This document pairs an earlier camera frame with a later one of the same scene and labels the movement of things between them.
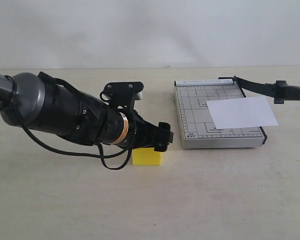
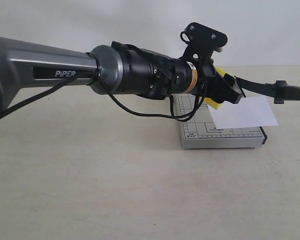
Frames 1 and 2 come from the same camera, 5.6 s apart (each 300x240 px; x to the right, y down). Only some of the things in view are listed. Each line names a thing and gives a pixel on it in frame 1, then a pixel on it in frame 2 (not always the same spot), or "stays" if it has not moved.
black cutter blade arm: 280,89 stays
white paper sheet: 241,112 stays
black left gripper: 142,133 to 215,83
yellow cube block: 146,156 to 210,102
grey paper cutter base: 197,129 stays
